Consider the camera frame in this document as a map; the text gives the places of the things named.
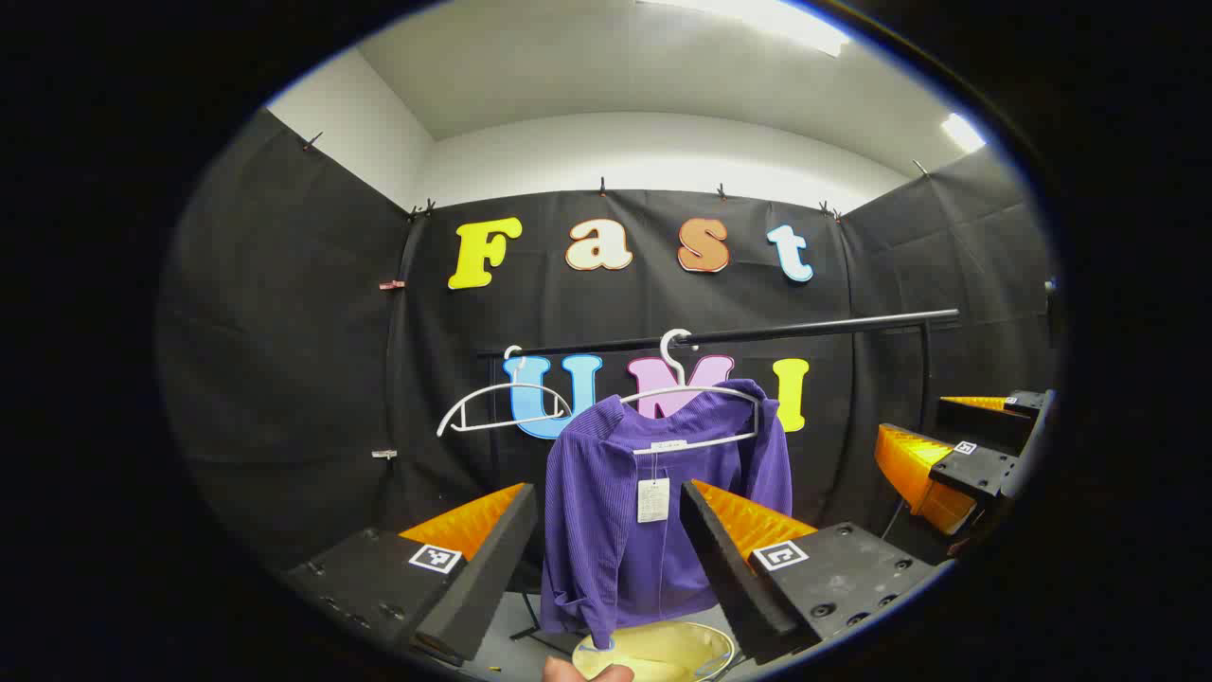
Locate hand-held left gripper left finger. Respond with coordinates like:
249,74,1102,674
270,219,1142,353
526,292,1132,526
284,481,539,664

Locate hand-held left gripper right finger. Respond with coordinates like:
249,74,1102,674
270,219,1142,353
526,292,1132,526
680,478,953,664

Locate beige laundry hamper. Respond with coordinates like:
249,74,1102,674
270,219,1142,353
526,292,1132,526
571,620,738,682

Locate purple ribbed garment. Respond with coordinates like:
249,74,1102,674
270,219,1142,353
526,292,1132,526
540,379,794,637

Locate white plastic hanger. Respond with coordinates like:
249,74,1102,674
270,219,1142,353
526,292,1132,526
436,346,574,439
620,329,763,456

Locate black clothes rack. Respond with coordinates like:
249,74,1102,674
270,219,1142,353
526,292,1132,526
476,308,961,655

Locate small ceiling light panel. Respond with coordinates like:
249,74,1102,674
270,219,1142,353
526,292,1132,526
940,112,988,154

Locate long ceiling light panel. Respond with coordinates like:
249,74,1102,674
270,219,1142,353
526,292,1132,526
634,0,853,58

